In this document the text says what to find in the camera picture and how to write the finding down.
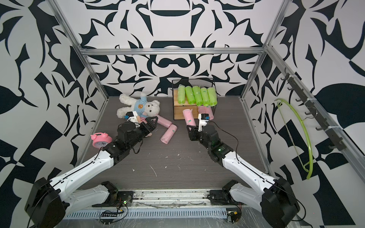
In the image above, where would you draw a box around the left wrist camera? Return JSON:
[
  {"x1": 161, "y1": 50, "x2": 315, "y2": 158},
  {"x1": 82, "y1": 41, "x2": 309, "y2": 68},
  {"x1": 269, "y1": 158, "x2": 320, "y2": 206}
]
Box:
[{"x1": 124, "y1": 111, "x2": 140, "y2": 124}]

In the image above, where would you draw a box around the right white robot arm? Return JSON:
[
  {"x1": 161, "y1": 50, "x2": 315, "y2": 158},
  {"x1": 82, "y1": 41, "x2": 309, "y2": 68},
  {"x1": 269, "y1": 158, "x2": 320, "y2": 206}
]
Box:
[{"x1": 186, "y1": 125, "x2": 300, "y2": 228}]

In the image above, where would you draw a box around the black wall hook rail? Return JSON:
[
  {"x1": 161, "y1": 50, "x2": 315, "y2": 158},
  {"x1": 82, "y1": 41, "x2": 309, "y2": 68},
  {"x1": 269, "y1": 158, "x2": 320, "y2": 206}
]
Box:
[{"x1": 282, "y1": 69, "x2": 347, "y2": 151}]

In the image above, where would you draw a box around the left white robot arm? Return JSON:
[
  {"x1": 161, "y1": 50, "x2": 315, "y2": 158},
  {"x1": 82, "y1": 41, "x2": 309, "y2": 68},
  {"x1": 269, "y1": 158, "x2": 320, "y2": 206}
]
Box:
[{"x1": 25, "y1": 116, "x2": 159, "y2": 228}]

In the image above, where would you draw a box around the pink alarm clock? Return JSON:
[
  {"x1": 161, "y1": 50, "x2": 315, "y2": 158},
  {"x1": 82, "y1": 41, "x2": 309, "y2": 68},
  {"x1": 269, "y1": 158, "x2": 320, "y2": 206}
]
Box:
[{"x1": 90, "y1": 133, "x2": 112, "y2": 149}]

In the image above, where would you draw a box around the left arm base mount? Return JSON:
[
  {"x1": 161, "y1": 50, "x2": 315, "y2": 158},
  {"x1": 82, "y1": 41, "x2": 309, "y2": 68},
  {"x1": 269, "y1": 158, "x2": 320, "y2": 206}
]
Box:
[{"x1": 92, "y1": 181, "x2": 134, "y2": 208}]

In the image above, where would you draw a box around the black wire wooden shelf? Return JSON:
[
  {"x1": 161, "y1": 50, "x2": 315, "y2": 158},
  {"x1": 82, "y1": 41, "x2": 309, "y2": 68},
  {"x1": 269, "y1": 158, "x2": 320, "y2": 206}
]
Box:
[{"x1": 171, "y1": 77, "x2": 219, "y2": 121}]

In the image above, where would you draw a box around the green trash bag roll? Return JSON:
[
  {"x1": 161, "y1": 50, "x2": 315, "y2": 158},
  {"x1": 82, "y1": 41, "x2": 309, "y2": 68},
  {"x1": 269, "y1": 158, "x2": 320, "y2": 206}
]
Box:
[
  {"x1": 177, "y1": 85, "x2": 185, "y2": 105},
  {"x1": 207, "y1": 87, "x2": 218, "y2": 106},
  {"x1": 185, "y1": 86, "x2": 195, "y2": 105},
  {"x1": 192, "y1": 86, "x2": 203, "y2": 106},
  {"x1": 200, "y1": 87, "x2": 210, "y2": 106}
]

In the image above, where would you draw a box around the white teddy bear blue shirt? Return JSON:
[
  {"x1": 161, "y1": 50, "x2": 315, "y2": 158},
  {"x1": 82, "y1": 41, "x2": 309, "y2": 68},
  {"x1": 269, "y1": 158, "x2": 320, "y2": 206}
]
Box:
[{"x1": 117, "y1": 93, "x2": 160, "y2": 118}]

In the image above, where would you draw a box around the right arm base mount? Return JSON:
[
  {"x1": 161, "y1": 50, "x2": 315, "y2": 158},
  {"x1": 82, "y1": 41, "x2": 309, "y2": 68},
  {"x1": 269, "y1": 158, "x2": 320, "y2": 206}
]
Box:
[{"x1": 207, "y1": 180, "x2": 246, "y2": 206}]

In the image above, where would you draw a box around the green plastic hanger hoop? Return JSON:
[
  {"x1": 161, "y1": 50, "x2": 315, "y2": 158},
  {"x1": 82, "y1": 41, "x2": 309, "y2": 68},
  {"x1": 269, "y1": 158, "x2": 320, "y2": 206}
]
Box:
[{"x1": 275, "y1": 98, "x2": 314, "y2": 180}]

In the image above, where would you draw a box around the pink trash bag roll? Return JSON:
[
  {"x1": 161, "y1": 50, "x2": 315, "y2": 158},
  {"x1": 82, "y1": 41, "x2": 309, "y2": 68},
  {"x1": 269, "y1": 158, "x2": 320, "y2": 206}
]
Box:
[
  {"x1": 161, "y1": 124, "x2": 177, "y2": 144},
  {"x1": 205, "y1": 106, "x2": 214, "y2": 121},
  {"x1": 157, "y1": 115, "x2": 172, "y2": 128},
  {"x1": 183, "y1": 109, "x2": 196, "y2": 126},
  {"x1": 198, "y1": 106, "x2": 207, "y2": 114}
]

